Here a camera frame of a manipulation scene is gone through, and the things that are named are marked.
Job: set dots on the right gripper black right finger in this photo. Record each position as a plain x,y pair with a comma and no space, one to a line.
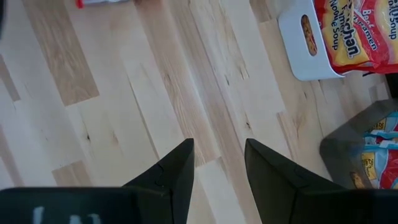
311,202

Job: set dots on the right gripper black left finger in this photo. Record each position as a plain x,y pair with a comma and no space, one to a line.
93,205

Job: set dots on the light blue Maruchan noodle pack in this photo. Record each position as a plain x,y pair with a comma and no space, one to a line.
384,126
377,168

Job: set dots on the red Maruchan beef noodle pack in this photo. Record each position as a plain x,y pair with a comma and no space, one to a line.
93,2
392,31
345,40

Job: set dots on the grey plastic bin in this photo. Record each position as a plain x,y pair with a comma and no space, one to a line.
339,155

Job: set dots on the white plastic bin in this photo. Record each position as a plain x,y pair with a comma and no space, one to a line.
298,62

